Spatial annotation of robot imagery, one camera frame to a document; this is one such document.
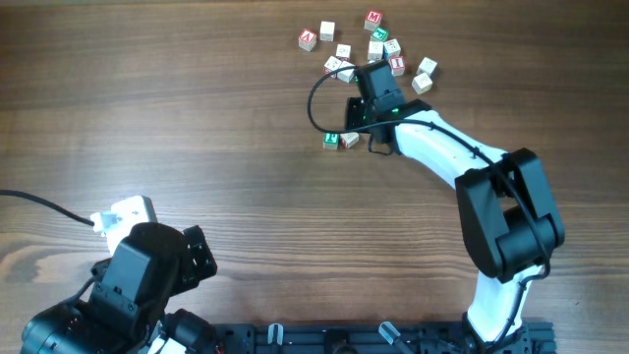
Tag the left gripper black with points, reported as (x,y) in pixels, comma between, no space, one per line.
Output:
(200,258)

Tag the red letter I block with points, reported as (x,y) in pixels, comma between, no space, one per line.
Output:
(397,65)

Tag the green letter block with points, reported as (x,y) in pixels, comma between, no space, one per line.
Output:
(330,141)

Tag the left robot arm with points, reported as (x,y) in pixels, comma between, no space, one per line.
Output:
(118,308)

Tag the white block beside red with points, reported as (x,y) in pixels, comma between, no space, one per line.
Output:
(346,72)

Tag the white picture block centre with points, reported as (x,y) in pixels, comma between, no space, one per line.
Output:
(375,50)

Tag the blue edged block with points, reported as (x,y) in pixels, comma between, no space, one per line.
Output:
(391,48)

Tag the plain block lower right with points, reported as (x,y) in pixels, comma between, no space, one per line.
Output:
(422,83)

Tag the small white picture block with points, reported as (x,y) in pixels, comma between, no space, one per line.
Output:
(343,52)

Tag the red edged picture block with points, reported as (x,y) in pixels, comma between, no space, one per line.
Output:
(331,64)

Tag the green picture block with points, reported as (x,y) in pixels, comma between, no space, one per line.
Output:
(379,34)

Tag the plain block upper right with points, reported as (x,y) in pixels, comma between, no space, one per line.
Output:
(427,66)

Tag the red letter M block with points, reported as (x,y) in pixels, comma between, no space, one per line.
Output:
(373,20)

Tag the plain wooden block top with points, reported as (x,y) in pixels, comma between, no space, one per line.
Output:
(327,31)

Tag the red letter A block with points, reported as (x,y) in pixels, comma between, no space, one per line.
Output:
(307,40)

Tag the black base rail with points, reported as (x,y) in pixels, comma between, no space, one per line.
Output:
(448,337)

